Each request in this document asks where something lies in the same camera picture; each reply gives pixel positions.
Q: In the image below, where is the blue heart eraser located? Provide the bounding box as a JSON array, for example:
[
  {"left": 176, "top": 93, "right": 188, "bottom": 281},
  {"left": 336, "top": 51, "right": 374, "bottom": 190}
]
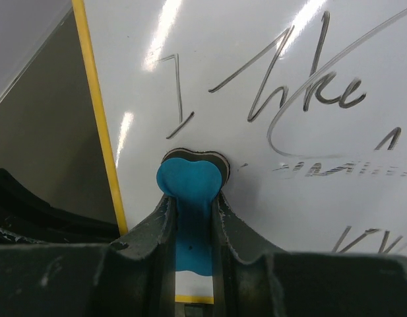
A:
[{"left": 156, "top": 148, "right": 230, "bottom": 277}]

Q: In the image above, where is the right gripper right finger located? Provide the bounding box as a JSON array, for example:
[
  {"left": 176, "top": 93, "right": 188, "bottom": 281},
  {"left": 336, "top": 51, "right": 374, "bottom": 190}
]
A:
[{"left": 211, "top": 194, "right": 407, "bottom": 316}]

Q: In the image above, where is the yellow framed whiteboard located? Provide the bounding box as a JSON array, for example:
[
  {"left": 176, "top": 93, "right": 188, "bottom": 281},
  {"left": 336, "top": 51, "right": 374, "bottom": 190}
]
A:
[{"left": 71, "top": 0, "right": 407, "bottom": 304}]

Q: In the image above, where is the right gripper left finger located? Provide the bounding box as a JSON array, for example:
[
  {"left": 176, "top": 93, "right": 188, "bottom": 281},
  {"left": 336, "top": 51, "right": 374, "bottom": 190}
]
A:
[{"left": 0, "top": 195, "right": 176, "bottom": 316}]

